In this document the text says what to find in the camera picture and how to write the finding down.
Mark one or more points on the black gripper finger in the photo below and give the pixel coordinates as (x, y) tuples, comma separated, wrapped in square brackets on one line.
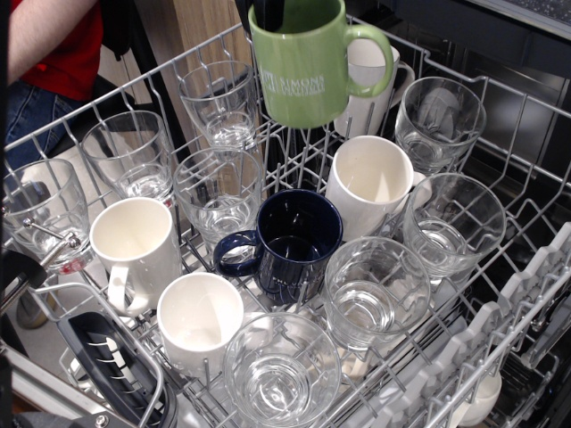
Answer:
[(269, 14)]

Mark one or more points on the green ceramic mug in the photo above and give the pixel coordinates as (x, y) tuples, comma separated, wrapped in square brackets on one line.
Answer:
[(303, 65)]

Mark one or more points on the tall white mug back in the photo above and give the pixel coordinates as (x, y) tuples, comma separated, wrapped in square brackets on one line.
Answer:
[(364, 116)]

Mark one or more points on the white mug centre right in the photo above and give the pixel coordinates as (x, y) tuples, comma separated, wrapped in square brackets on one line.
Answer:
[(369, 179)]

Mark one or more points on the dark blue mug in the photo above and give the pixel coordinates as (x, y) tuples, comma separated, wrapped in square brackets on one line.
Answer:
[(295, 234)]

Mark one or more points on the white mug left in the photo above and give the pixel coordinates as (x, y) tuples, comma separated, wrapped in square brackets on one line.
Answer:
[(137, 243)]

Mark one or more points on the white mug front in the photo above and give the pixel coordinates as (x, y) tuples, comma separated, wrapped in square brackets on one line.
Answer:
[(198, 314)]

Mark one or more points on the tall clear glass back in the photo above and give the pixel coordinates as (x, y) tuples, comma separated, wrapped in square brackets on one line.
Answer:
[(220, 99)]

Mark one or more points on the tall clear glass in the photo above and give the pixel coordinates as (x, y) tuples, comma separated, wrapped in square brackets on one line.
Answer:
[(220, 99), (130, 152), (219, 190)]

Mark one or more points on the tall clear glass centre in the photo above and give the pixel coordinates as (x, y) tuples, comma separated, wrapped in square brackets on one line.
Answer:
[(219, 190)]

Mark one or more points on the tall clear glass left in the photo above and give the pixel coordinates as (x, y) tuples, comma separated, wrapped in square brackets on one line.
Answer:
[(130, 152)]

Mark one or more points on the clear glass back right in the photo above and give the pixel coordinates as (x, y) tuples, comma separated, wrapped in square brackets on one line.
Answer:
[(438, 120)]

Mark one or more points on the person in red shirt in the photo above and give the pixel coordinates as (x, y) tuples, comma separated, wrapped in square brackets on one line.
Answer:
[(53, 58)]

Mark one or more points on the clear glass front right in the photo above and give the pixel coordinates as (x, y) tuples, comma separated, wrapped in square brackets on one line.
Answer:
[(375, 291)]

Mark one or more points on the clear glass far left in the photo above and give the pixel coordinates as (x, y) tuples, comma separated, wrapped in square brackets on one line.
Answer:
[(43, 202)]

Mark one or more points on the clear glass front centre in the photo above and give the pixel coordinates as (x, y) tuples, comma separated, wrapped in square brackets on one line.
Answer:
[(281, 370)]

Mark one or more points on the white bowl below rack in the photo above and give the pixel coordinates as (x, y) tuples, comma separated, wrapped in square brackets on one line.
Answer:
[(473, 412)]

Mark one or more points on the grey wire dishwasher rack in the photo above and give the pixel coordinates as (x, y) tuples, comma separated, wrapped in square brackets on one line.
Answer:
[(524, 159)]

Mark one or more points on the black rack handle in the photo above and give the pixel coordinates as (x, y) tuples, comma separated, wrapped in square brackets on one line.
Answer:
[(126, 382)]

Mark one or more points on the grey plastic tine rail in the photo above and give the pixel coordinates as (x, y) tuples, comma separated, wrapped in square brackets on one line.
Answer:
[(435, 392)]

